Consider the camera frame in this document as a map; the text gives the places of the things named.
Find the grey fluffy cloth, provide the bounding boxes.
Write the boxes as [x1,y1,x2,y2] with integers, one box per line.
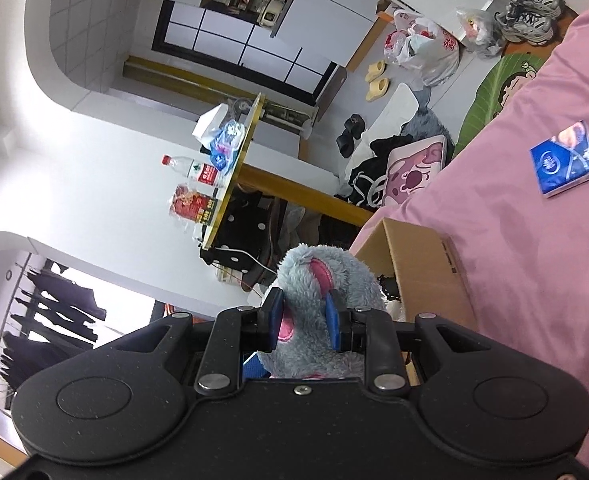
[399,107,457,143]

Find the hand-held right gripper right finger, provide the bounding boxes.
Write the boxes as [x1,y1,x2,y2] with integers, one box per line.
[325,289,480,397]

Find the blue plastic packets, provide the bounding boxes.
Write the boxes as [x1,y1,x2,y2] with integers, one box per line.
[207,120,248,171]

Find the clear plastic bag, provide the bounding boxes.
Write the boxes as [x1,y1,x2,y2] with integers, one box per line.
[455,6,505,56]

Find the red snack bag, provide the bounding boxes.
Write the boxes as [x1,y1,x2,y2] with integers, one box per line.
[168,183,220,226]

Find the white cable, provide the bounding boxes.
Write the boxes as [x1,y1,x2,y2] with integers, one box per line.
[209,246,275,273]

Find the white tissue box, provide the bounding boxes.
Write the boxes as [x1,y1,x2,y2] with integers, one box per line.
[192,102,230,143]

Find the cardboard box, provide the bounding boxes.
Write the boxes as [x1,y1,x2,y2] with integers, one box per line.
[349,217,477,388]

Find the green printed rug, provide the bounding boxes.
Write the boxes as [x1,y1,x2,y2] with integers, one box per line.
[451,47,555,161]

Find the white kitchen cabinet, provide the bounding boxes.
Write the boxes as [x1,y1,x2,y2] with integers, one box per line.
[269,0,380,68]

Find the black clothing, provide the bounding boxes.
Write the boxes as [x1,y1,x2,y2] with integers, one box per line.
[344,137,400,206]

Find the pink bed sheet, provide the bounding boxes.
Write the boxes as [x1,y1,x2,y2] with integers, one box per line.
[349,0,589,480]

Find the white plastic bag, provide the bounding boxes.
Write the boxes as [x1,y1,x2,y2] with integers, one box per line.
[383,9,461,86]

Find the small black item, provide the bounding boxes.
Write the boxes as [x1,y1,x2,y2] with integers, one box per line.
[377,274,400,303]

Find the black framed glass door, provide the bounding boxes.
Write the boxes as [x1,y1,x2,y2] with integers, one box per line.
[152,0,347,106]

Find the white floor mat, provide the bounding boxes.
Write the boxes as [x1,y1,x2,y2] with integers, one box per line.
[359,82,420,148]

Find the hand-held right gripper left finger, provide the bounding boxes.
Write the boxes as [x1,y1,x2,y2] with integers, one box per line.
[119,287,288,397]

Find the round table with gold edge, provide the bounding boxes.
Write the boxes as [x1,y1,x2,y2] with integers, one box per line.
[199,92,375,251]

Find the white rice cooker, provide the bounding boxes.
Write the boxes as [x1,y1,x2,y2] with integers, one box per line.
[257,0,288,26]

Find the dark clothes on drying rack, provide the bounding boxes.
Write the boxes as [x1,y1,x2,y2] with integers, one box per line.
[0,265,108,401]

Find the black polka dot bag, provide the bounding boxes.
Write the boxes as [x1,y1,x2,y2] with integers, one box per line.
[199,200,285,271]

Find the plastic water bottle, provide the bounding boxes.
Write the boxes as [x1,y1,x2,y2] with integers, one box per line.
[162,155,220,186]

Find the blue tissue packet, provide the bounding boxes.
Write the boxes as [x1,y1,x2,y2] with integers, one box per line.
[529,120,589,198]

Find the grey pink plush toy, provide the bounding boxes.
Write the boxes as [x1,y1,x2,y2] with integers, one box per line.
[252,243,387,381]

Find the pink printed cushion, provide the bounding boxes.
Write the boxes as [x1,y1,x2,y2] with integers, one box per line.
[381,135,450,208]

